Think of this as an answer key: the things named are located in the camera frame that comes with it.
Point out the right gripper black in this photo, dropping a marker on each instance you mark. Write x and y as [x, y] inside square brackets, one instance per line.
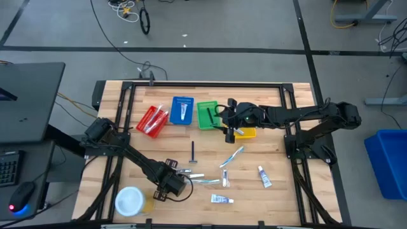
[248, 115]

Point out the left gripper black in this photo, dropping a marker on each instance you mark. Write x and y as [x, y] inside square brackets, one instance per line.
[163, 179]

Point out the dark blue disposable razor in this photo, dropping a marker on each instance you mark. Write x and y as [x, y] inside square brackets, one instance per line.
[192, 151]
[210, 116]

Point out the teal toothbrush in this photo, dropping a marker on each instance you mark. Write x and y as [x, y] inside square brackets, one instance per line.
[205, 181]

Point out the blue toothbrush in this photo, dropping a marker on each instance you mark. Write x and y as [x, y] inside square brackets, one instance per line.
[232, 156]

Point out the white travel toothpaste tube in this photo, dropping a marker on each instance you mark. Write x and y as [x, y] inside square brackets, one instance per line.
[264, 178]
[219, 198]
[183, 112]

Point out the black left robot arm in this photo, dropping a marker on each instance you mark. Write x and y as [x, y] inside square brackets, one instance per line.
[140, 158]

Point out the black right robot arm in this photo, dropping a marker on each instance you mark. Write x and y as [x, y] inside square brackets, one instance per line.
[295, 114]

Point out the green plastic basket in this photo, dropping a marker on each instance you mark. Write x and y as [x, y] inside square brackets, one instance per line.
[203, 122]

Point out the yellow plastic basket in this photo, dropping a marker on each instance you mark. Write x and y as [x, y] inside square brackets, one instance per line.
[249, 133]

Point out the yellow cup with white lid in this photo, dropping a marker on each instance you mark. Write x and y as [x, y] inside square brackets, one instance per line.
[130, 202]

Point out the blue plastic basket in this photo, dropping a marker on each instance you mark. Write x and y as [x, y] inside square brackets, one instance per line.
[175, 116]

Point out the red plastic basket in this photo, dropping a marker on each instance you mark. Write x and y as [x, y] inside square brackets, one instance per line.
[142, 124]

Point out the black panel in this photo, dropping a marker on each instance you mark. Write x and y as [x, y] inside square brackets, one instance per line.
[98, 95]

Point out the black desk leg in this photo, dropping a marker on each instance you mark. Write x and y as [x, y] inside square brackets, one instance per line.
[63, 140]

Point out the yellow plug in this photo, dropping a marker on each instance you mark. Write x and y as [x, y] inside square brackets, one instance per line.
[126, 10]

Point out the black glowing computer mouse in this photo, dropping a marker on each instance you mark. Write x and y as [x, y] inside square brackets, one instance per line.
[22, 195]

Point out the grey table leg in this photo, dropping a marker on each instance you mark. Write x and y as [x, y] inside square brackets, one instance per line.
[384, 101]
[365, 18]

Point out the black side desk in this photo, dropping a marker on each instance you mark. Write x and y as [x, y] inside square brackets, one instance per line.
[31, 101]

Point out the large blue plastic bin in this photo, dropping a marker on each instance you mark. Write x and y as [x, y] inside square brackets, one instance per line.
[389, 162]

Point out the black keyboard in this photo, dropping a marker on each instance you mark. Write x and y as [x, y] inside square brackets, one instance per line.
[8, 168]

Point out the dark screen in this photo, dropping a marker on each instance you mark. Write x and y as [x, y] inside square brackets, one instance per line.
[6, 94]

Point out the black aluminium rig frame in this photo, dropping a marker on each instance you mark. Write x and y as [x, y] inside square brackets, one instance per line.
[206, 84]

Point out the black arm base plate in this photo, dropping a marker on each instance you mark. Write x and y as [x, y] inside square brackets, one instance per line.
[122, 150]
[292, 152]

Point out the black post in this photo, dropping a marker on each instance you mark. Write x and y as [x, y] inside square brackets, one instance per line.
[151, 78]

